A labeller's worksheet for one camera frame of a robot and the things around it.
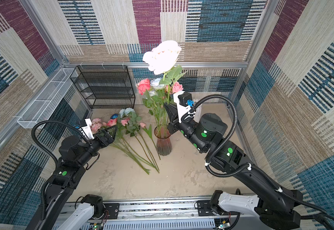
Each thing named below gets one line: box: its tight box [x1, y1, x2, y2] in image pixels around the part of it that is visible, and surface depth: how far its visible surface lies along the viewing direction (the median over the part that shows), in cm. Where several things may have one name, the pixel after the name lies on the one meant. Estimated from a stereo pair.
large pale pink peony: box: [142, 40, 182, 76], surface depth 35 cm
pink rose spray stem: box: [165, 81, 184, 105], surface depth 70 cm
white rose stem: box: [150, 78, 166, 127], surface depth 69 cm
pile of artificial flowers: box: [90, 107, 161, 175], surface depth 102 cm
